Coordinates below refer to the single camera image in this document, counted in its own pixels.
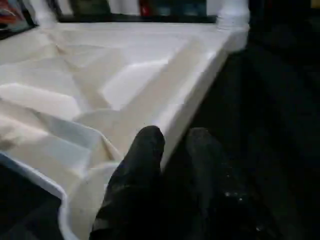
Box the red bottle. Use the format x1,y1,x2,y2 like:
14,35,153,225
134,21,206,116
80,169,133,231
139,0,151,16

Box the white plastic table top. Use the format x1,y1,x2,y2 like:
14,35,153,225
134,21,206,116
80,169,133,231
0,19,251,240

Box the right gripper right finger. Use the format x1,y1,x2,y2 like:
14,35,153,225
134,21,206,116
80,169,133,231
187,127,277,240

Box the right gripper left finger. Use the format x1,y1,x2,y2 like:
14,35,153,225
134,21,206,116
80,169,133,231
89,124,166,240

